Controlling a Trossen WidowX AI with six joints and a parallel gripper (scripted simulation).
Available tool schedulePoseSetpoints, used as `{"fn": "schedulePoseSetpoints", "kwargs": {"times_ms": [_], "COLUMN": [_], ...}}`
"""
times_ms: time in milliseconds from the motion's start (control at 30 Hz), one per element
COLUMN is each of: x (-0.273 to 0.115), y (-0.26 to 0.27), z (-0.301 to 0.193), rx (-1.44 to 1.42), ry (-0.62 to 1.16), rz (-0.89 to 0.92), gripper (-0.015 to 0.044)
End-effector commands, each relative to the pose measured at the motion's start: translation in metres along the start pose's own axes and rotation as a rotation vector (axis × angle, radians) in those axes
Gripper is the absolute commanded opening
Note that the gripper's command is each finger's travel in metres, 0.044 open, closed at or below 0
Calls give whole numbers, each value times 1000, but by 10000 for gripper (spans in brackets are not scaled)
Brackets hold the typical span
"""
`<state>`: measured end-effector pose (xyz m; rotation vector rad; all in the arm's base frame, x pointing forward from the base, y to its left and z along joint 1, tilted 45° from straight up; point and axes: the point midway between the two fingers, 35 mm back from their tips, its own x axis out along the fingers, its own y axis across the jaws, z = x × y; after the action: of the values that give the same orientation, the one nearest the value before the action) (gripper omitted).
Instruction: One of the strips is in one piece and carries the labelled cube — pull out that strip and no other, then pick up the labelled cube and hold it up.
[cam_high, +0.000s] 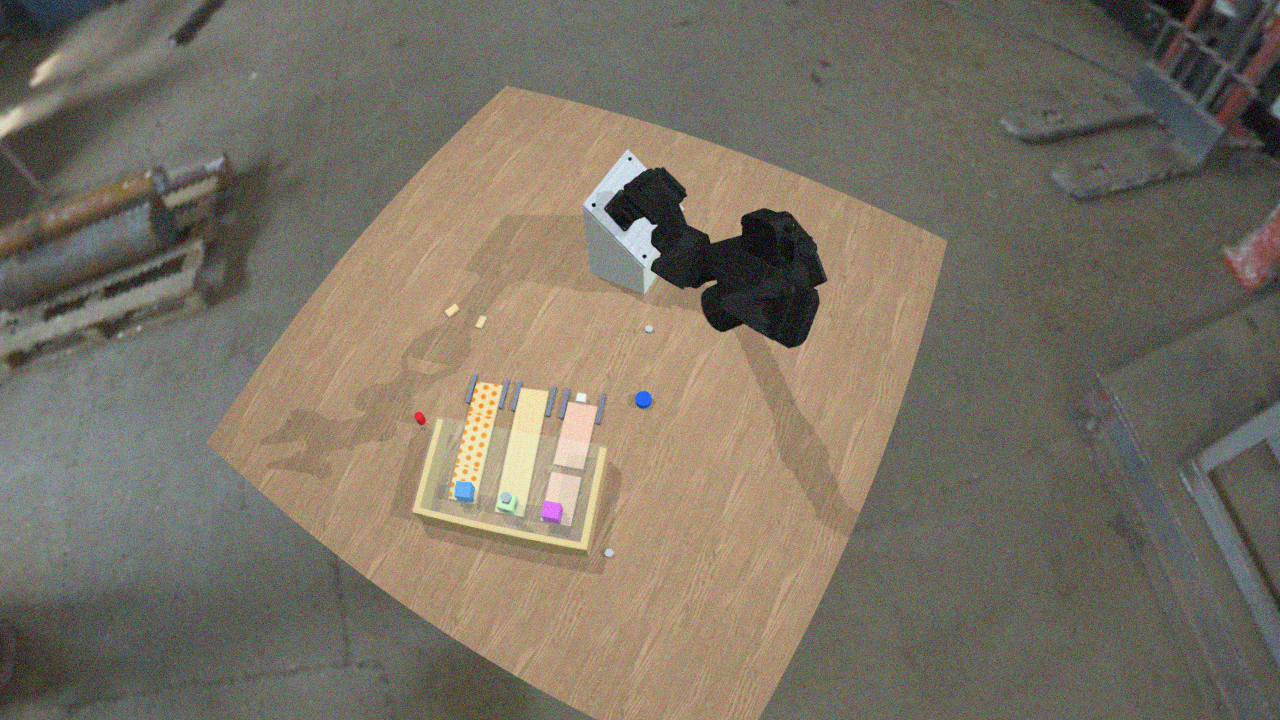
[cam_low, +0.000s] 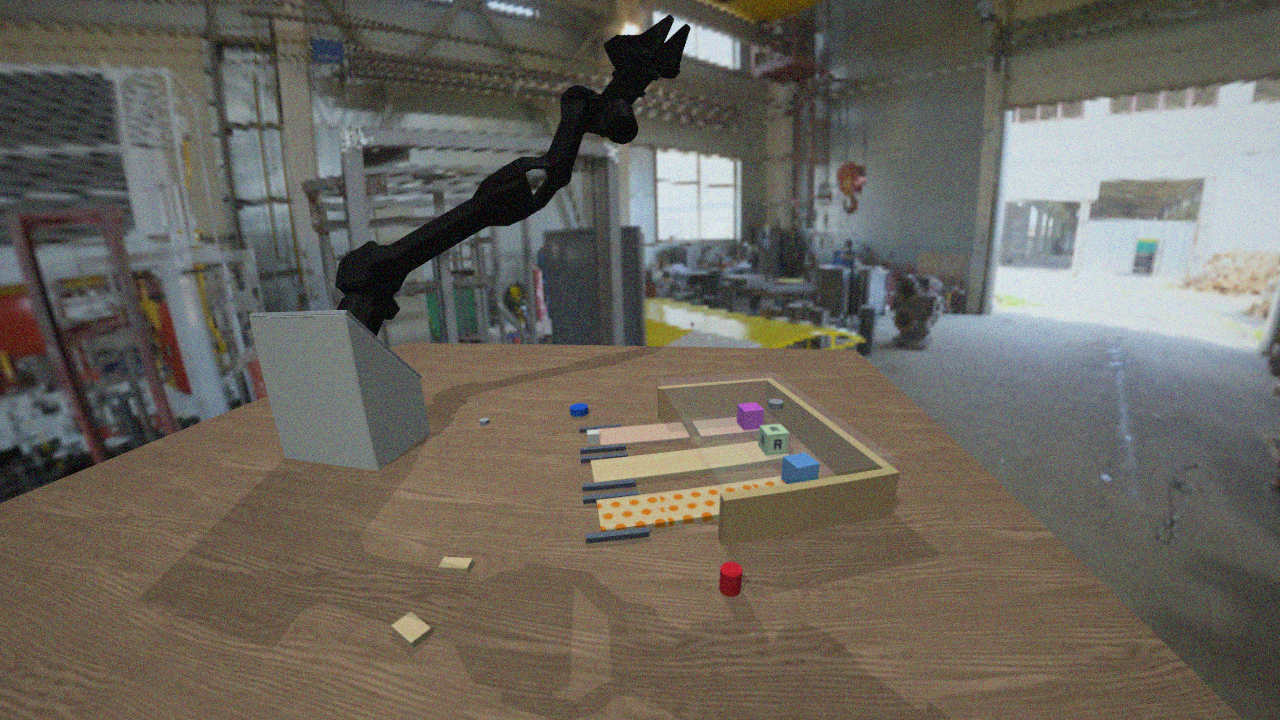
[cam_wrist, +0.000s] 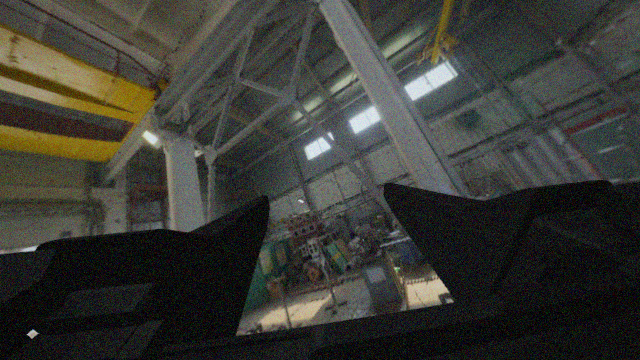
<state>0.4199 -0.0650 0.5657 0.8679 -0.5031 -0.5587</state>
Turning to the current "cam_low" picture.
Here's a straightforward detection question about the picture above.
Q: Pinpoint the beige strip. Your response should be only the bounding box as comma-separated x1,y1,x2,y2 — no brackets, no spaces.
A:
591,448,708,483

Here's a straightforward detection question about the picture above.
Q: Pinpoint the cream strip with orange polka dots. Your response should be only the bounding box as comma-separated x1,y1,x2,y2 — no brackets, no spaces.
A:
596,486,721,532

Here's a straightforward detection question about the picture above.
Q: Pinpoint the red cylinder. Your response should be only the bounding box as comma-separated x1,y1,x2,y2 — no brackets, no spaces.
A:
719,562,742,597

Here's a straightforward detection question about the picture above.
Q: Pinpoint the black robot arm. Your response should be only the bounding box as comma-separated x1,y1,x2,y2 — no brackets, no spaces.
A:
335,82,637,337

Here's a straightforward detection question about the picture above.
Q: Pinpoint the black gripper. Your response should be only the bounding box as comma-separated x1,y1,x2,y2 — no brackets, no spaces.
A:
611,15,691,101

